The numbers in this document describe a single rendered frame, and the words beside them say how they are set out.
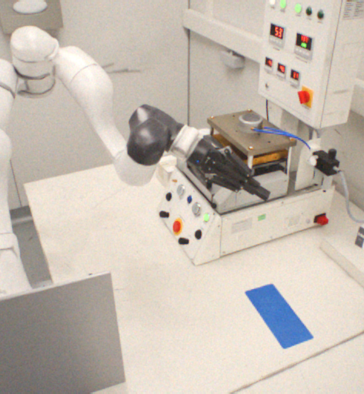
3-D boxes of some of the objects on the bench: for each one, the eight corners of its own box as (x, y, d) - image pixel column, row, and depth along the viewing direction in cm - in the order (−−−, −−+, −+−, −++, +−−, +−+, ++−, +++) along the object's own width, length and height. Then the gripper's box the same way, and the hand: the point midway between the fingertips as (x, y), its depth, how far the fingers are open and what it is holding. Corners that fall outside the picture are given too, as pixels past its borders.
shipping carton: (194, 167, 195) (194, 148, 190) (208, 181, 186) (208, 162, 181) (155, 176, 189) (154, 158, 184) (166, 191, 179) (166, 172, 174)
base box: (274, 180, 187) (278, 143, 177) (332, 229, 158) (342, 189, 149) (156, 211, 168) (154, 171, 159) (200, 273, 140) (202, 231, 130)
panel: (158, 212, 166) (177, 168, 160) (192, 262, 144) (216, 213, 137) (153, 212, 165) (171, 168, 159) (188, 262, 143) (211, 212, 136)
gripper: (208, 125, 118) (283, 173, 118) (187, 159, 126) (258, 204, 127) (199, 138, 112) (278, 188, 113) (178, 172, 120) (252, 219, 121)
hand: (257, 189), depth 120 cm, fingers closed
